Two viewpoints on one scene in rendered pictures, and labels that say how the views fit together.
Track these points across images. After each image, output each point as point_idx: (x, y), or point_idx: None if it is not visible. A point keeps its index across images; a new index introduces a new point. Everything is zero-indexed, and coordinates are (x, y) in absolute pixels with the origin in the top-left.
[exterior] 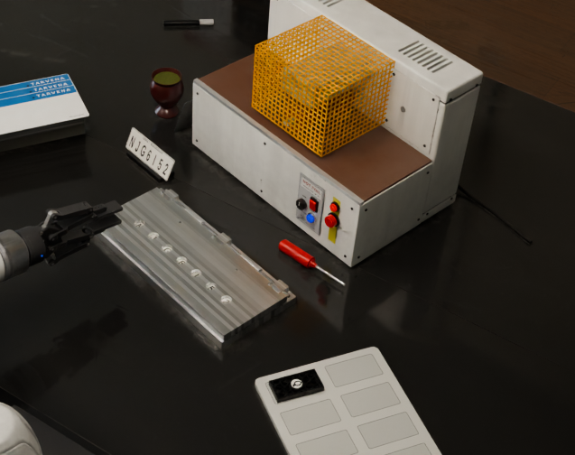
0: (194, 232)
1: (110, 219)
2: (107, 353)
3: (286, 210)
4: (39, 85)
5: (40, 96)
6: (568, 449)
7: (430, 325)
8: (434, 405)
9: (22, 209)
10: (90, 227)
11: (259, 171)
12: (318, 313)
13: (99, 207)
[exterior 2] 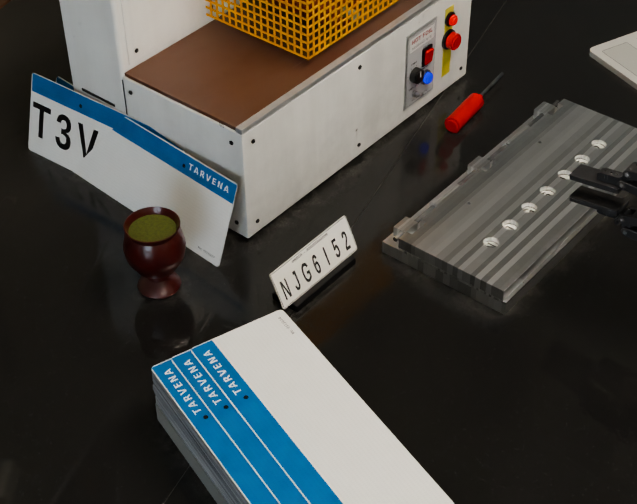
0: (484, 187)
1: (588, 194)
2: None
3: (391, 120)
4: (199, 400)
5: (238, 388)
6: None
7: (528, 21)
8: None
9: (486, 414)
10: (621, 205)
11: (353, 121)
12: (554, 95)
13: (610, 171)
